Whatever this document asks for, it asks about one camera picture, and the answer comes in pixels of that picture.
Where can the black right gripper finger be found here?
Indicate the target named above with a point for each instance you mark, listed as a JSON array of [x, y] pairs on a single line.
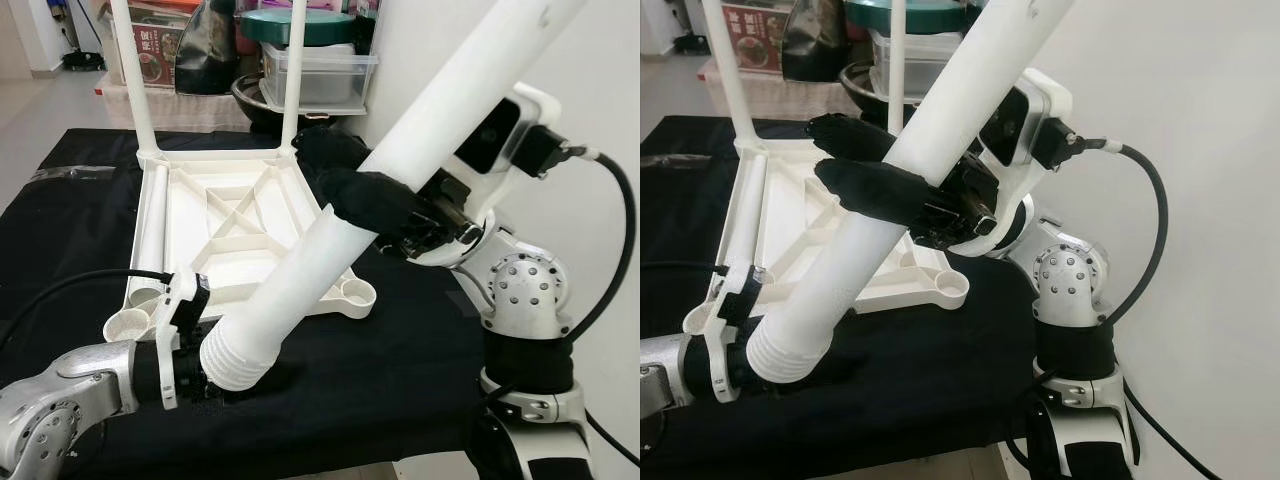
[[375, 200], [330, 150], [870, 190], [850, 135]]

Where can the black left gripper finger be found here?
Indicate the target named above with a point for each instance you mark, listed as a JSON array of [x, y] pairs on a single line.
[[830, 368], [275, 378]]

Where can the cream plastic children table top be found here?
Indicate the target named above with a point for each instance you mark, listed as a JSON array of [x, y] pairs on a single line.
[[230, 200], [790, 220]]

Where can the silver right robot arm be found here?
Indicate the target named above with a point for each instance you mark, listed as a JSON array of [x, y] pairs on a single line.
[[520, 290], [1070, 280]]

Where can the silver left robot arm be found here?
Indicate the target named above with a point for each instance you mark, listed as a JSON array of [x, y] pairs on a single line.
[[660, 385], [60, 400]]

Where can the black metal wok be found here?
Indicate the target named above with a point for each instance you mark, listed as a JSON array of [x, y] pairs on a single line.
[[865, 90], [255, 100]]

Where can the beige patterned cloth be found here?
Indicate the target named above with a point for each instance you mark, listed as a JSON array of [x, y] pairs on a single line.
[[790, 95], [190, 110]]

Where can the clear plastic storage box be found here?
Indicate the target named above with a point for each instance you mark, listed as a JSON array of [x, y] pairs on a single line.
[[930, 60], [330, 75]]

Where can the black tablecloth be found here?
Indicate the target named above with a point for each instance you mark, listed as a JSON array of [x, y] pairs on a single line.
[[350, 400], [900, 400]]

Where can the black plastic bag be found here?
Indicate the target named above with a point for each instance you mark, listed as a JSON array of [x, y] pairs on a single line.
[[205, 50], [810, 40]]

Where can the green pot lid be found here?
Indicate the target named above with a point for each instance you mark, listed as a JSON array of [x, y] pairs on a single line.
[[270, 25], [870, 12]]

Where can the red printed carton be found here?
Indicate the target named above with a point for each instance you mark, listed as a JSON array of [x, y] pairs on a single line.
[[760, 40], [165, 55]]

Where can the green head floor mop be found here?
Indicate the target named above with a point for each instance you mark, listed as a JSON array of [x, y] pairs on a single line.
[[690, 42], [80, 60]]

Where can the clear tape strip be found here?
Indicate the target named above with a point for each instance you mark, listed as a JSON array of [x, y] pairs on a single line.
[[60, 172]]

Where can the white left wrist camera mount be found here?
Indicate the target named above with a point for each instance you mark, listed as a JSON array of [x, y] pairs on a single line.
[[735, 290], [185, 300]]

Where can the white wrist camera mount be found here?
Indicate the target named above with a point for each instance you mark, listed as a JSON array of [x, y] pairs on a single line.
[[1050, 100], [185, 300], [735, 290], [540, 105]]

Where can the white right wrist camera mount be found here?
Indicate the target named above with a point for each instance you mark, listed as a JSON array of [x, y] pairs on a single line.
[[1050, 100], [540, 105]]

